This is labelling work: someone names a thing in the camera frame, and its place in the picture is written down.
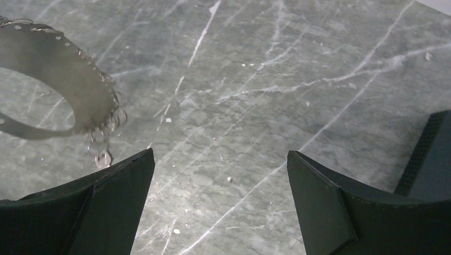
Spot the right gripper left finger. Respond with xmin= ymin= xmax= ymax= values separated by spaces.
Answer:
xmin=1 ymin=149 xmax=155 ymax=254

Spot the metal keyring disc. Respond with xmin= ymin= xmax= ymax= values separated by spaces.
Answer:
xmin=1 ymin=16 xmax=128 ymax=143

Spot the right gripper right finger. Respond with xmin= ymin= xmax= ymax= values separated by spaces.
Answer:
xmin=287 ymin=150 xmax=450 ymax=254

